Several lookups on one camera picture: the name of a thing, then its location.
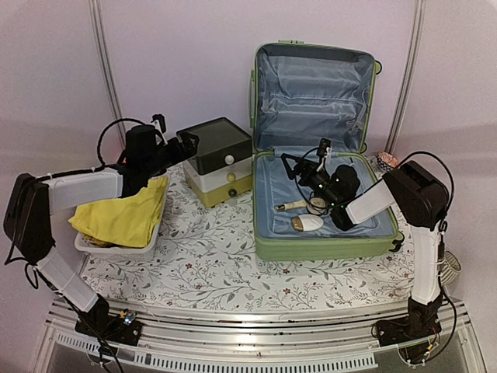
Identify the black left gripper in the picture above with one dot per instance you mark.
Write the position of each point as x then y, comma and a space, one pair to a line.
190, 149

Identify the drawer cabinet with dark top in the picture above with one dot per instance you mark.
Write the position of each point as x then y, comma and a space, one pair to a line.
222, 167

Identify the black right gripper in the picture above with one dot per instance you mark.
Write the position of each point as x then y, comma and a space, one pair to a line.
290, 173

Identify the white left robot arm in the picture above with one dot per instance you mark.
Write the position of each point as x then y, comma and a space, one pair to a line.
32, 222

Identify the round cream compact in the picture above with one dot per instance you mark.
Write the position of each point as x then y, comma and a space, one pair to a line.
317, 206

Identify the plain yellow garment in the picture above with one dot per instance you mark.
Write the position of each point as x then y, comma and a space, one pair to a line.
124, 214

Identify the slim gold cosmetic pencil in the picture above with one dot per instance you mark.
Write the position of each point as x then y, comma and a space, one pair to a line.
291, 206

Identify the aluminium front rail frame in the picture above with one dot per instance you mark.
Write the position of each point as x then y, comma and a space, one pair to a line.
188, 340

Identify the green hard-shell suitcase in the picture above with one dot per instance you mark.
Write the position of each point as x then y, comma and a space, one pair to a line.
301, 93

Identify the floral white tablecloth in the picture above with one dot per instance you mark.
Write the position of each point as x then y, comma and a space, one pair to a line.
205, 259

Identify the small patterned bowl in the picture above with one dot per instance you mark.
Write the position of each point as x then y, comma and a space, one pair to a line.
386, 161

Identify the beige oval compact case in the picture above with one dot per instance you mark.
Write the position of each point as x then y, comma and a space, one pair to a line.
306, 223

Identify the white plastic mesh basket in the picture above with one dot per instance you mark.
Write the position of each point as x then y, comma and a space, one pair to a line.
120, 237

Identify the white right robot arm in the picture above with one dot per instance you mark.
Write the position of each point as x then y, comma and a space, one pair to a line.
423, 201

